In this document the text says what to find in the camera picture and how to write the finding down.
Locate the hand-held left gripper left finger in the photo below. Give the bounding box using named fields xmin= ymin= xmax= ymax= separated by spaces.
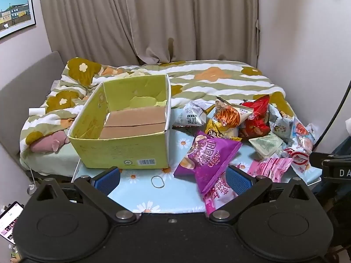
xmin=36 ymin=167 xmax=138 ymax=224

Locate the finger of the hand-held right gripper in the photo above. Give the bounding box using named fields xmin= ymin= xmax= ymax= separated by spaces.
xmin=309 ymin=151 xmax=333 ymax=169

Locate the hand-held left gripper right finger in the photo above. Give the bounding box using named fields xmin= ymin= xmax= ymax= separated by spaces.
xmin=210 ymin=166 xmax=316 ymax=224

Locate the yellow-green cardboard box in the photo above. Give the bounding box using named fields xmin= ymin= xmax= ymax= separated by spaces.
xmin=67 ymin=74 xmax=173 ymax=169

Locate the pink striped snack packet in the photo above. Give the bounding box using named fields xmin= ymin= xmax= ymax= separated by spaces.
xmin=247 ymin=157 xmax=294 ymax=183

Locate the purple chip bag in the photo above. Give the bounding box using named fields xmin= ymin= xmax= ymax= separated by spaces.
xmin=173 ymin=131 xmax=243 ymax=195

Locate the white cartoon chip bag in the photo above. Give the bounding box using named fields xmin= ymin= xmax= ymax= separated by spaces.
xmin=269 ymin=104 xmax=296 ymax=143

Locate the beige orange-figure snack bag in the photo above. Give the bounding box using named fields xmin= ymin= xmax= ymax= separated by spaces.
xmin=213 ymin=96 xmax=254 ymax=132

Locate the red white snack packet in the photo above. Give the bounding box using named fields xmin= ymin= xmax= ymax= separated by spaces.
xmin=280 ymin=146 xmax=312 ymax=174

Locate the dark cloth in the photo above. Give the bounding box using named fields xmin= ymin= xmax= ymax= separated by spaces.
xmin=328 ymin=135 xmax=351 ymax=159

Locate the white red-figure snack packet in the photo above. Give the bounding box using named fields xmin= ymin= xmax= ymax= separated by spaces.
xmin=291 ymin=117 xmax=316 ymax=154

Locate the pale green snack packet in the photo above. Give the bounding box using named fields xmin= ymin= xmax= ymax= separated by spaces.
xmin=248 ymin=133 xmax=285 ymax=161

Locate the rubber band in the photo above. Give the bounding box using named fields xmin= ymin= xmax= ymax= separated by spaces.
xmin=151 ymin=175 xmax=166 ymax=189

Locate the dark yellow snack bag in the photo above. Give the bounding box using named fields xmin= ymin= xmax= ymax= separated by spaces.
xmin=204 ymin=119 xmax=243 ymax=142

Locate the red snack bag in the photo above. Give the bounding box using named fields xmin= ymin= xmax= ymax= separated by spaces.
xmin=238 ymin=94 xmax=272 ymax=141

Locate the pink plush toy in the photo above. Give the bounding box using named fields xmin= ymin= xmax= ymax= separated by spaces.
xmin=30 ymin=130 xmax=71 ymax=153

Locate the white blue snack packet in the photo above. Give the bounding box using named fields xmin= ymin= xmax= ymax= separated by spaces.
xmin=173 ymin=101 xmax=216 ymax=128

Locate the floral striped blanket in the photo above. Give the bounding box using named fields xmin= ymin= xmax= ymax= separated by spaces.
xmin=20 ymin=57 xmax=298 ymax=170

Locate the smartphone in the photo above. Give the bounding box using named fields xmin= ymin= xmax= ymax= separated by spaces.
xmin=0 ymin=201 xmax=25 ymax=246

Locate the grey bed headboard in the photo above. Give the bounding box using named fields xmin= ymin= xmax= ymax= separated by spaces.
xmin=0 ymin=51 xmax=64 ymax=156

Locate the beige curtain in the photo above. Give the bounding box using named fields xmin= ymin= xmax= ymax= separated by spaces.
xmin=38 ymin=0 xmax=260 ymax=67

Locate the black cable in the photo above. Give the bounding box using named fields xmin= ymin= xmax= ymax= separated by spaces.
xmin=313 ymin=79 xmax=351 ymax=152

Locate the white cable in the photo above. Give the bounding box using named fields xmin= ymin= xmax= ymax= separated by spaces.
xmin=25 ymin=161 xmax=39 ymax=194

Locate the framed wall poster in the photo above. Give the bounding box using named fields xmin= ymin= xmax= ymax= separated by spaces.
xmin=0 ymin=0 xmax=37 ymax=40

